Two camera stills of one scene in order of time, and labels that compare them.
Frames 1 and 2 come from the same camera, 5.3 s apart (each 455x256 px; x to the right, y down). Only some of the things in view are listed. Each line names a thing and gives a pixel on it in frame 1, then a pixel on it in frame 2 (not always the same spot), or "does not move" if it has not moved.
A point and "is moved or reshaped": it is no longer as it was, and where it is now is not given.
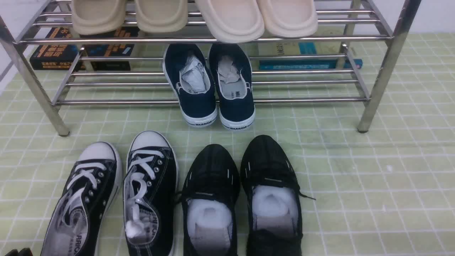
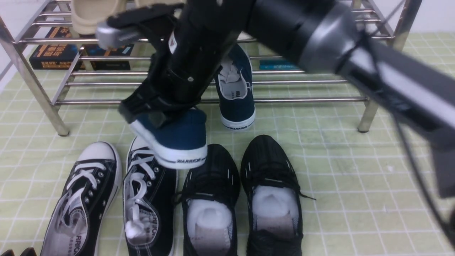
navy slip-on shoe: x=231 y=72 does not move
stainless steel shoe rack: x=75 y=53 does not move
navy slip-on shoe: x=189 y=68 is moved or reshaped
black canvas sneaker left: x=80 y=217 does not move
